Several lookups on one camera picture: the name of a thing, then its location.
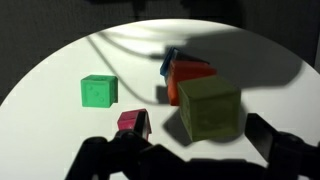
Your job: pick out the magenta block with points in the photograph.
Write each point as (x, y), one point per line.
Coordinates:
(126, 120)

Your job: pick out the orange block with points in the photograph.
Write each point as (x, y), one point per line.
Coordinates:
(186, 71)

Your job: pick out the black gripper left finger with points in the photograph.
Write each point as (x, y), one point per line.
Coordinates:
(140, 123)

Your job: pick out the lime green block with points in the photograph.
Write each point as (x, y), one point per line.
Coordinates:
(210, 108)

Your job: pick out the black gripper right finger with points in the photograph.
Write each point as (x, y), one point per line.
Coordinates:
(261, 132)

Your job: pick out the blue block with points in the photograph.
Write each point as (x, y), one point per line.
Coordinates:
(166, 65)

